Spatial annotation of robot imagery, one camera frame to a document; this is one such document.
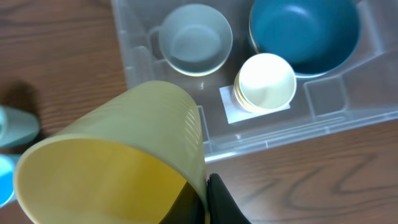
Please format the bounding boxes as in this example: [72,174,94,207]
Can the white label in bin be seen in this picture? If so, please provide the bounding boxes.
[219,85,290,124]

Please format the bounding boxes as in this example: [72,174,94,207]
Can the cream cup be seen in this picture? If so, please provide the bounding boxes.
[238,53,297,109]

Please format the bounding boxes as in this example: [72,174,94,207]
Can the yellow cup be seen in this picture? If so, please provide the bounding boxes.
[14,81,210,223]
[233,73,280,113]

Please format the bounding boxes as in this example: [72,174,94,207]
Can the light blue cup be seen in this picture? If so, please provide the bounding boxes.
[0,154,21,207]

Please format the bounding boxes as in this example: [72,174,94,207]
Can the light grey small bowl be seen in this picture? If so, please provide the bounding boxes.
[159,3,233,77]

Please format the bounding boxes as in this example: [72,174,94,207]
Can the green cup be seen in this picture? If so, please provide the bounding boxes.
[1,105,40,147]

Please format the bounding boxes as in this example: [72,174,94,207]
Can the clear plastic storage bin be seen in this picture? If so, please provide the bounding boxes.
[112,0,397,162]

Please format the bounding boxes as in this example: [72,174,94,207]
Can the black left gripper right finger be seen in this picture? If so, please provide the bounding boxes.
[207,173,251,224]

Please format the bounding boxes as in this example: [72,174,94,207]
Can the pink cup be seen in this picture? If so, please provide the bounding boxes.
[231,85,246,111]

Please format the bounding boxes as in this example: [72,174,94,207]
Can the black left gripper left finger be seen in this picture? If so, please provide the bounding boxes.
[160,182,205,224]

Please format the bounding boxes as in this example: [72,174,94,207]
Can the beige large bowl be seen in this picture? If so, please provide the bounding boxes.
[248,19,260,54]

